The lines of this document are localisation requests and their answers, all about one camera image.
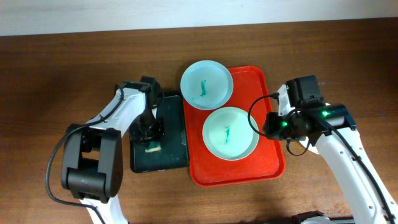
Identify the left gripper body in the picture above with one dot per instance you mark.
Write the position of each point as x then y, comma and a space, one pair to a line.
149, 128

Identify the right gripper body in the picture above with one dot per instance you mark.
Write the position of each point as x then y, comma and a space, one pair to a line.
282, 127

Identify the green yellow sponge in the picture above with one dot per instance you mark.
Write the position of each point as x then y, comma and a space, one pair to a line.
152, 146

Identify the light green plate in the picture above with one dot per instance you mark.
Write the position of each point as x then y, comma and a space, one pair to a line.
228, 133

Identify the light blue plate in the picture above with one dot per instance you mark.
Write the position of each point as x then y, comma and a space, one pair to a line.
206, 85

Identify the white plate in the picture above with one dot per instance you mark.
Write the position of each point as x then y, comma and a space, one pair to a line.
311, 148

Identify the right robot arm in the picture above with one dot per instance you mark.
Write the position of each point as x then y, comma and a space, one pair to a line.
303, 114

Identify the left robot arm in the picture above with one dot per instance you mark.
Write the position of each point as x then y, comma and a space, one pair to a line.
92, 168

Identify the black plastic tray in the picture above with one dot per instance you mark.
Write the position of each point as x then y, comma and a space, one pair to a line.
174, 153

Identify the red plastic tray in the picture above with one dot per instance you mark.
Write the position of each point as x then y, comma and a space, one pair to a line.
264, 163

